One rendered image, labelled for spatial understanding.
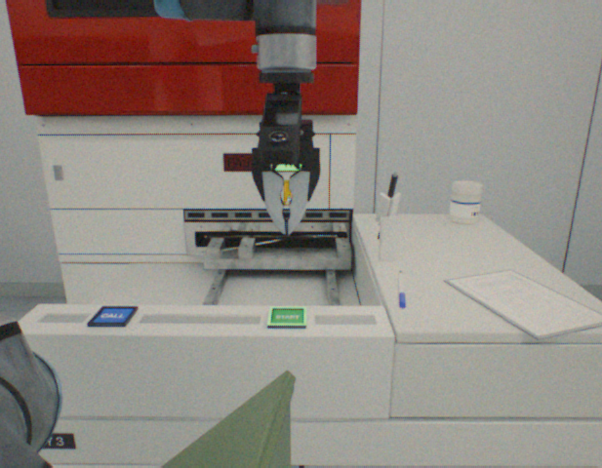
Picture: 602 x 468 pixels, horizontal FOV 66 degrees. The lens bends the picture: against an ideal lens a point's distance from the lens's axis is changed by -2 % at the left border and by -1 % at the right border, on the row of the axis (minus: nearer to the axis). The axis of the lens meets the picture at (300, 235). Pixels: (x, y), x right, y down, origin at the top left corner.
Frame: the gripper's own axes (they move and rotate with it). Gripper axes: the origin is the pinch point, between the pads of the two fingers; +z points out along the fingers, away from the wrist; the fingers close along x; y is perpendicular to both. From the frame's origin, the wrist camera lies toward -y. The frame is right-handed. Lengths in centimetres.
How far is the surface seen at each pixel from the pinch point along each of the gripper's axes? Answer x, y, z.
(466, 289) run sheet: -29.4, 9.8, 13.7
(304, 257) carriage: -3, 47, 23
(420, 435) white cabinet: -19.9, -4.0, 31.5
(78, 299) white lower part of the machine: 62, 58, 40
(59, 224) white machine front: 64, 58, 18
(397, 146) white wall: -55, 207, 15
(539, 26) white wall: -127, 207, -49
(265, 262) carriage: 7, 46, 24
